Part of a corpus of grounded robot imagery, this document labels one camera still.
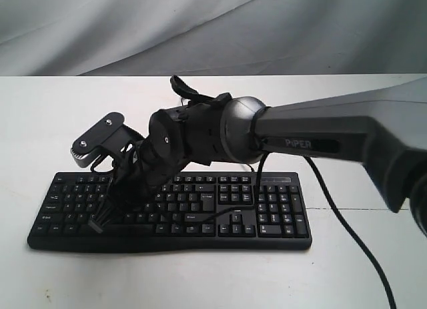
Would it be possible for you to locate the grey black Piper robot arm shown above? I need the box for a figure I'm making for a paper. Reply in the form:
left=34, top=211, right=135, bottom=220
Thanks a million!
left=91, top=76, right=426, bottom=232

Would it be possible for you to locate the grey backdrop cloth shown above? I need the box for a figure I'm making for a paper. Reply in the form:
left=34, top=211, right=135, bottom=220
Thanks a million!
left=1, top=0, right=426, bottom=76

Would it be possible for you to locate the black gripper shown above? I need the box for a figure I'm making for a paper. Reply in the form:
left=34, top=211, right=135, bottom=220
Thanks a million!
left=88, top=145, right=187, bottom=232

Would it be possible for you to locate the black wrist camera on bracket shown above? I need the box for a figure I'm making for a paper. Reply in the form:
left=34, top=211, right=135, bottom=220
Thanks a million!
left=71, top=112, right=143, bottom=168

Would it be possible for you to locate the black Acer keyboard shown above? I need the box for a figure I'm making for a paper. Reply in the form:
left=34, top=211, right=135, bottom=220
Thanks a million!
left=27, top=172, right=312, bottom=253

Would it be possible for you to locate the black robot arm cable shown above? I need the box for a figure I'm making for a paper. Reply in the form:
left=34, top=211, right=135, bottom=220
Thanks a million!
left=199, top=151, right=398, bottom=309

